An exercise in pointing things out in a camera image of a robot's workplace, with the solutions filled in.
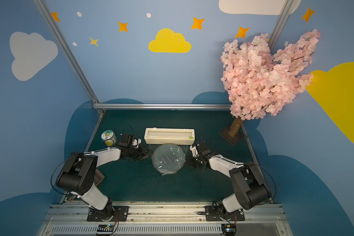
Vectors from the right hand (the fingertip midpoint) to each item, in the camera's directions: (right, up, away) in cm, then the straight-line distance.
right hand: (187, 161), depth 91 cm
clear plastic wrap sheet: (-22, +8, +5) cm, 24 cm away
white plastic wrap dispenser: (-12, +15, +8) cm, 21 cm away
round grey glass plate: (-11, +2, +1) cm, 12 cm away
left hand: (-23, +6, +3) cm, 24 cm away
